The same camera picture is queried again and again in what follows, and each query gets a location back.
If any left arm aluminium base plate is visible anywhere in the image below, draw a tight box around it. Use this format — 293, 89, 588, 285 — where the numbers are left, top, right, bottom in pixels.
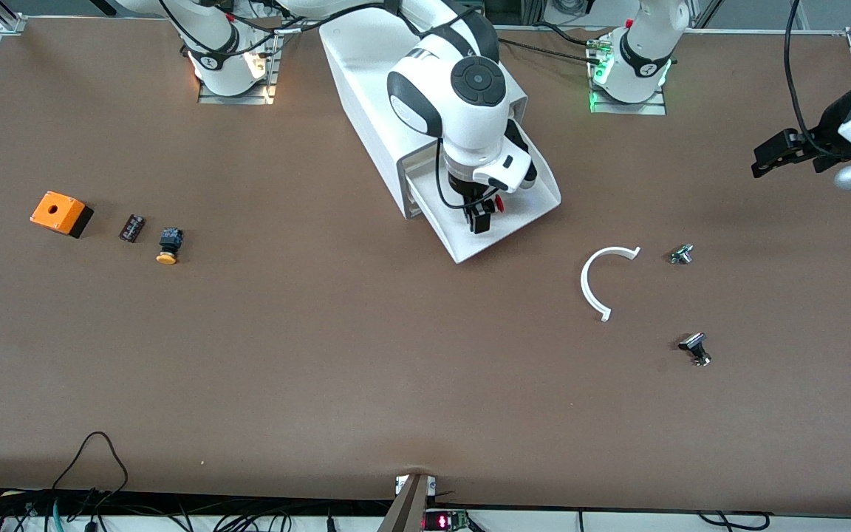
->
588, 70, 668, 116

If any red LED display device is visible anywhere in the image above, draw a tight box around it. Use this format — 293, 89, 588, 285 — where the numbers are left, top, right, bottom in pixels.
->
420, 508, 472, 532

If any white mounting bracket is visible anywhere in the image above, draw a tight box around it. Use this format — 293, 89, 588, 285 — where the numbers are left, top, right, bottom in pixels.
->
394, 475, 438, 497

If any black floor cable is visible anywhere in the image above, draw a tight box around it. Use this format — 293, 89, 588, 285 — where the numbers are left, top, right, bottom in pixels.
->
697, 511, 772, 532

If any white curved plastic arc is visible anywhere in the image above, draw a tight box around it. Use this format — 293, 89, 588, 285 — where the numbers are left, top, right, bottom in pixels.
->
581, 246, 642, 323

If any black power cable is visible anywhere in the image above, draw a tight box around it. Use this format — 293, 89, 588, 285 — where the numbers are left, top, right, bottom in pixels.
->
498, 22, 607, 69

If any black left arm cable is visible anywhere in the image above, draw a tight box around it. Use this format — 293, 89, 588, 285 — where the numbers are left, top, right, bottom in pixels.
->
785, 0, 834, 149

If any brown angled camera post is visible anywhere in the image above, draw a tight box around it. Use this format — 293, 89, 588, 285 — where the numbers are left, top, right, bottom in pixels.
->
376, 473, 431, 532

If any orange box with black base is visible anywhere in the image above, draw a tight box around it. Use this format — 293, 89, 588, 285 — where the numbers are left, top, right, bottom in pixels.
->
30, 191, 94, 239

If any black looped cable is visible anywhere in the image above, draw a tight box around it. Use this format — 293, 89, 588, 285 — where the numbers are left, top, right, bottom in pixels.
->
51, 432, 131, 518

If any right arm aluminium base plate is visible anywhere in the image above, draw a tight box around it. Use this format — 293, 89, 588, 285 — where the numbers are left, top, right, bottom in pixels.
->
199, 33, 282, 105

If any black flat push button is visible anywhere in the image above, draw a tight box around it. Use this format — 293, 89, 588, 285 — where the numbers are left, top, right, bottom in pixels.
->
677, 332, 713, 368

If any yellow mushroom push button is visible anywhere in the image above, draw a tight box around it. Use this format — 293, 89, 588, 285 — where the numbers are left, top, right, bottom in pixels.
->
156, 228, 184, 265

